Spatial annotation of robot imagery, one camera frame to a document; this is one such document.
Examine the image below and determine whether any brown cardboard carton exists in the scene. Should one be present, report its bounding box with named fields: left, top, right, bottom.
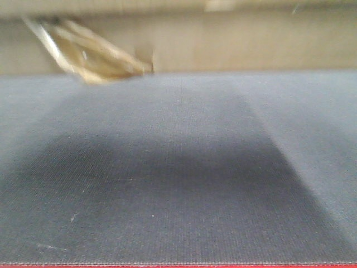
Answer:
left=1, top=1, right=356, bottom=84

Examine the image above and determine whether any dark grey conveyor belt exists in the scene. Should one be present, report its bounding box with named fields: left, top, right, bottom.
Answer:
left=1, top=70, right=356, bottom=265

